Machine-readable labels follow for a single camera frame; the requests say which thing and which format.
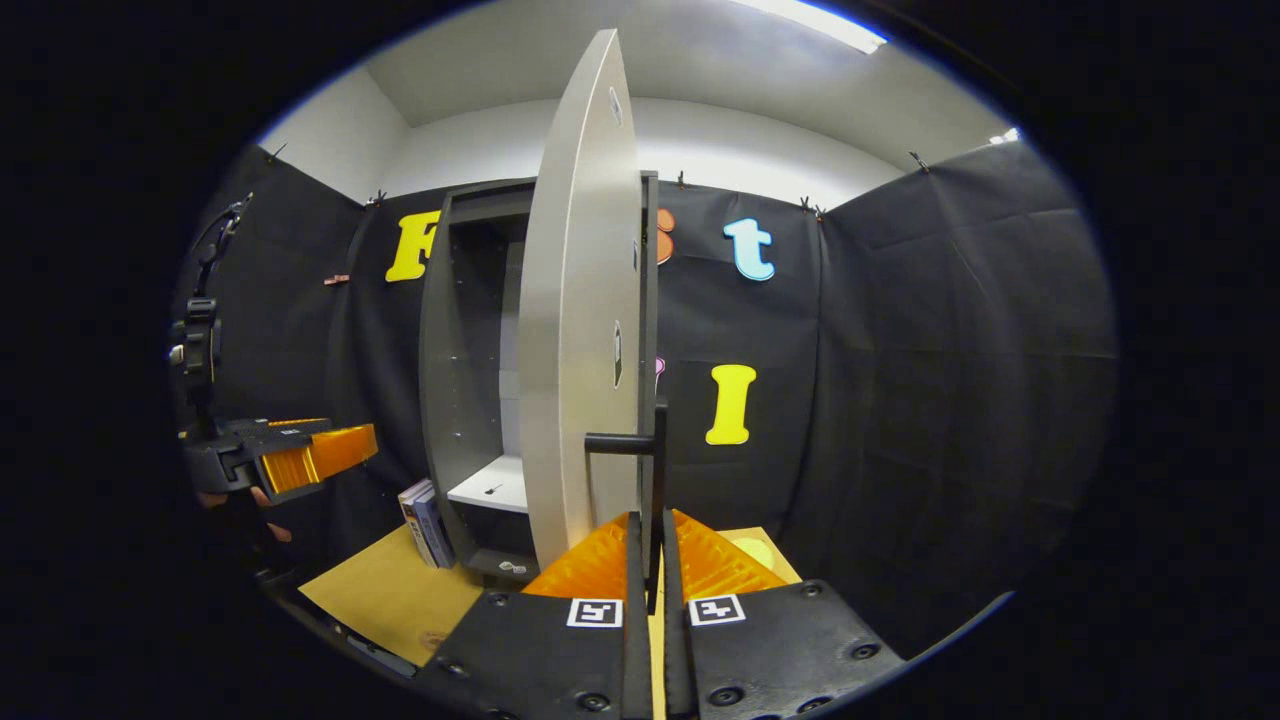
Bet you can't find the black door handle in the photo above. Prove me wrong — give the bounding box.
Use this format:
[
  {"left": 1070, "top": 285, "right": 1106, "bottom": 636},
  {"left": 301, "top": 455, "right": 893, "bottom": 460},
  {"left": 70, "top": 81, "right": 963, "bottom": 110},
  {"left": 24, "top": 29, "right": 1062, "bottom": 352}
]
[{"left": 583, "top": 398, "right": 671, "bottom": 613}]

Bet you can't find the black backdrop cloth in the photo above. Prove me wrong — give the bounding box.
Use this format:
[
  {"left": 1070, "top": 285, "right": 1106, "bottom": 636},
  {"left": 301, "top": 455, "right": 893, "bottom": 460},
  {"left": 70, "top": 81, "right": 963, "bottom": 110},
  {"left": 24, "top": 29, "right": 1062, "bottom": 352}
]
[{"left": 170, "top": 140, "right": 1119, "bottom": 661}]

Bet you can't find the blue-grey book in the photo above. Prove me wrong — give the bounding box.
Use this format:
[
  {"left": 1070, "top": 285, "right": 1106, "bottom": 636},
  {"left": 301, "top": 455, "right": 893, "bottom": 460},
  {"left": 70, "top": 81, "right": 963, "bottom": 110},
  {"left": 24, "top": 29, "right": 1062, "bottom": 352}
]
[{"left": 412, "top": 487, "right": 458, "bottom": 569}]

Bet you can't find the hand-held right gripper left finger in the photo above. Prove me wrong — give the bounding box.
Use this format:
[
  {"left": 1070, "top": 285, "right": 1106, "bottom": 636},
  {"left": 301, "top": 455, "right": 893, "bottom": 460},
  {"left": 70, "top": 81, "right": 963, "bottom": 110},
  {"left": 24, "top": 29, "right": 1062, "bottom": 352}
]
[{"left": 415, "top": 510, "right": 653, "bottom": 720}]

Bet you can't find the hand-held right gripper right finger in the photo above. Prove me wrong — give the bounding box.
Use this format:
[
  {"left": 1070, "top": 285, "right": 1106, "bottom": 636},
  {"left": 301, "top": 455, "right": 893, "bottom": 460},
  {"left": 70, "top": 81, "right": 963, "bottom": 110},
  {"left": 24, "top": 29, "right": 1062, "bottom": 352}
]
[{"left": 660, "top": 508, "right": 906, "bottom": 720}]

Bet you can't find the white book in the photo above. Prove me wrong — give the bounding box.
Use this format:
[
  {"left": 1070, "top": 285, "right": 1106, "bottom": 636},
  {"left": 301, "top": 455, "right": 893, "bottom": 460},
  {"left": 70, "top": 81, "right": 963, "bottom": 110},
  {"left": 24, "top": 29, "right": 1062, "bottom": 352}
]
[{"left": 398, "top": 478, "right": 441, "bottom": 569}]

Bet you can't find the long ceiling light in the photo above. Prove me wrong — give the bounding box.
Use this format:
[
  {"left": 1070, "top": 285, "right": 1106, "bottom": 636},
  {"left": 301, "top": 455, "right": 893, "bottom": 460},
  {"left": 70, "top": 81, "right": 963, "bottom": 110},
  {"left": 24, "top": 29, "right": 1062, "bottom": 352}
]
[{"left": 735, "top": 0, "right": 889, "bottom": 55}]

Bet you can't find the black cable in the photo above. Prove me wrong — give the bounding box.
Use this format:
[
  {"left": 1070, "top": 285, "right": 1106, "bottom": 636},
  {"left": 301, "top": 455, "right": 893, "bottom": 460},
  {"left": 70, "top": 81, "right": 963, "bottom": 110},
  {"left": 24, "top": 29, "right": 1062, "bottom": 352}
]
[{"left": 193, "top": 193, "right": 253, "bottom": 301}]

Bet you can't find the white cabinet shelf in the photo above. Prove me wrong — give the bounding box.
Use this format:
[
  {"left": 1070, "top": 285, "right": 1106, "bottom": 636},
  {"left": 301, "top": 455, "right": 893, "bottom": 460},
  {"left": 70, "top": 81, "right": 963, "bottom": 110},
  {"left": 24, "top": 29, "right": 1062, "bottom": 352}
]
[{"left": 447, "top": 455, "right": 528, "bottom": 514}]

